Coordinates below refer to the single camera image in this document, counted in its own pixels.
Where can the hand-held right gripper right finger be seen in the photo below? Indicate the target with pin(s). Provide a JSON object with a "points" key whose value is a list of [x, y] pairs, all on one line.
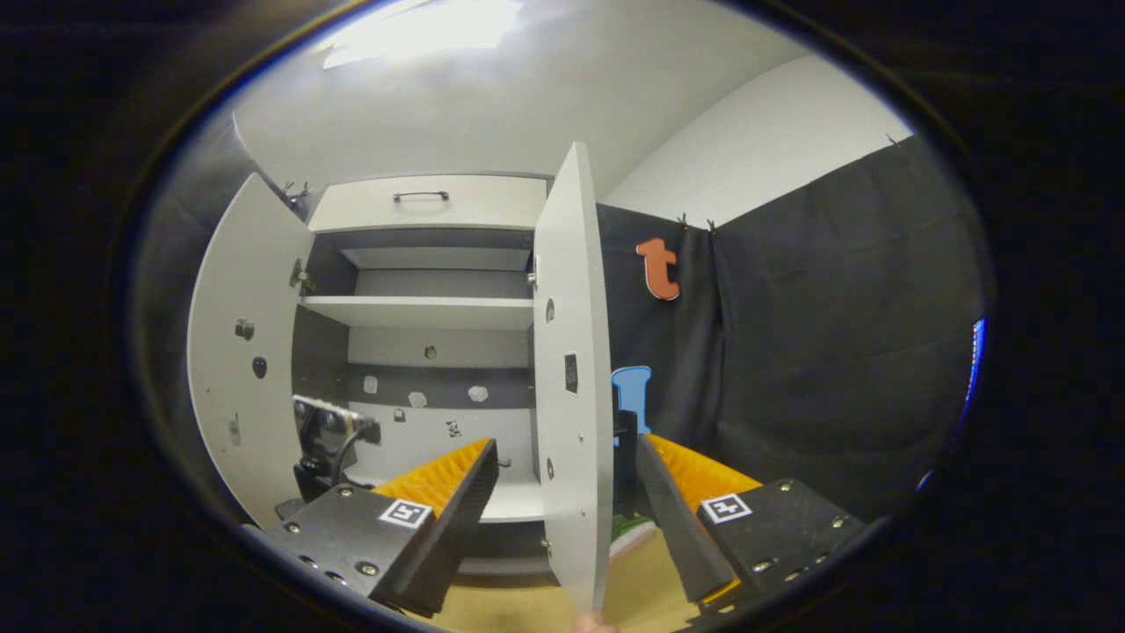
{"points": [[681, 527]]}

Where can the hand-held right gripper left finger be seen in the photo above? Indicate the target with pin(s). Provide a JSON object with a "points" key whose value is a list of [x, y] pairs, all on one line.
{"points": [[457, 527]]}

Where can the white cabinet door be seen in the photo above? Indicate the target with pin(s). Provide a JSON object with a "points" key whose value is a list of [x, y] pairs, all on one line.
{"points": [[246, 281], [571, 290]]}

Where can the grey white cabinet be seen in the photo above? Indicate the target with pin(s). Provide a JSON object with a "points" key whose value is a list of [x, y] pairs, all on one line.
{"points": [[321, 352]]}

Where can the white cabinet shelf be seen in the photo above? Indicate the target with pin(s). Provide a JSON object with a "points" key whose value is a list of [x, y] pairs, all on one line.
{"points": [[422, 312]]}

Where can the white cabinet drawer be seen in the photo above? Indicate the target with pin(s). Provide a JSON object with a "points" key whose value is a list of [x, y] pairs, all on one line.
{"points": [[492, 204]]}

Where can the toy watermelon slice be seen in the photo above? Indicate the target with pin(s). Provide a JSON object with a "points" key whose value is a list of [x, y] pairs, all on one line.
{"points": [[631, 534]]}

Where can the ceiling light panel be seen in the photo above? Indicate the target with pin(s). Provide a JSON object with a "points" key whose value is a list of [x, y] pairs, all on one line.
{"points": [[422, 26]]}

